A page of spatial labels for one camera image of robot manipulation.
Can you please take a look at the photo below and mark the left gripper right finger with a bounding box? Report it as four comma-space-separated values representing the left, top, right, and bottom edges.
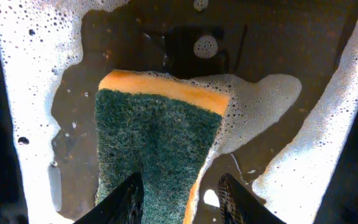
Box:
218, 173, 285, 224

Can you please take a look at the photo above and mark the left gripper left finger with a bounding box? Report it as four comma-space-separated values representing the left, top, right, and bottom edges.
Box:
75, 172, 144, 224

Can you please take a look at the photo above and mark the black rectangular water tray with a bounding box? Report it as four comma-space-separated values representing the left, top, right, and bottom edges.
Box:
0, 1, 358, 223

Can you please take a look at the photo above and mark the green and yellow sponge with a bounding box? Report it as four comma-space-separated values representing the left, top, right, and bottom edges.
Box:
95, 70, 230, 223

